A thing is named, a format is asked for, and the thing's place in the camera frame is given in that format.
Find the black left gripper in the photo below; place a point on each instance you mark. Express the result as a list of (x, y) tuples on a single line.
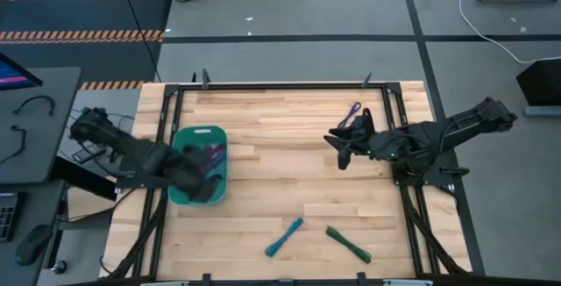
[(193, 169)]

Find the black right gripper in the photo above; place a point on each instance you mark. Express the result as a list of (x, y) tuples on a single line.
[(368, 143)]

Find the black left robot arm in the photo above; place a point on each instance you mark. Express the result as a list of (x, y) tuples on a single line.
[(131, 148)]

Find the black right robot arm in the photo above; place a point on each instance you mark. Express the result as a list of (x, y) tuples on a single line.
[(438, 141)]

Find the teal plastic bin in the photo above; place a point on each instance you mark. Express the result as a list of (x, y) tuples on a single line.
[(188, 137)]

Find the white aluminium bar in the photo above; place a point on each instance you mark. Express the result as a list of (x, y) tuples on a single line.
[(164, 283), (407, 283)]

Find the grey table clamp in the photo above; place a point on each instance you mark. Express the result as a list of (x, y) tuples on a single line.
[(205, 80)]

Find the dark grey desk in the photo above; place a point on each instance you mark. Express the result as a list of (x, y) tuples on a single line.
[(39, 145)]

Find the black computer mouse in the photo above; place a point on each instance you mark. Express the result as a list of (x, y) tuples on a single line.
[(33, 244)]

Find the black keyboard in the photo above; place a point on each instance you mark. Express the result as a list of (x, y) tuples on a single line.
[(11, 216)]

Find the black floor box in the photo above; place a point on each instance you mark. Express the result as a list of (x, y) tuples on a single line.
[(541, 82)]

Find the black floor mat striped edge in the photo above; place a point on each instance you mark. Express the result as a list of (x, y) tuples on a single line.
[(79, 16)]

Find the computer monitor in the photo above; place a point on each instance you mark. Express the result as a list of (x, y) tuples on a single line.
[(17, 73)]

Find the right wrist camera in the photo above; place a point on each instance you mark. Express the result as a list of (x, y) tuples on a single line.
[(366, 119)]

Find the black aluminium table frame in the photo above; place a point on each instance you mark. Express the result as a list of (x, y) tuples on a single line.
[(280, 86)]

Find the black frame clamp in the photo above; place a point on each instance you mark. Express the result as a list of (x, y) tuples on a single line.
[(206, 279), (361, 278)]

